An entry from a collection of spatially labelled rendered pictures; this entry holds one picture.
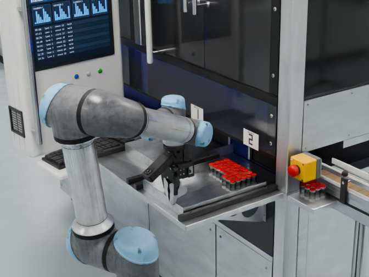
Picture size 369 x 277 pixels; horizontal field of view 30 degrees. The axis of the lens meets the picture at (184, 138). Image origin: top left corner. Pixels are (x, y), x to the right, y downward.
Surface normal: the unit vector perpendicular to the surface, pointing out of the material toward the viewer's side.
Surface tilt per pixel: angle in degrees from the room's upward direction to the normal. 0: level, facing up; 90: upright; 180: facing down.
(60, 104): 62
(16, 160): 0
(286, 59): 90
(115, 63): 90
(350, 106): 90
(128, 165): 0
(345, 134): 90
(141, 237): 7
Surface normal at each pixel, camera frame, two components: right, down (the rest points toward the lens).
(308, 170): 0.55, 0.30
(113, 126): 0.26, 0.48
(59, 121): -0.52, 0.44
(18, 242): -0.02, -0.93
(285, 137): -0.83, 0.22
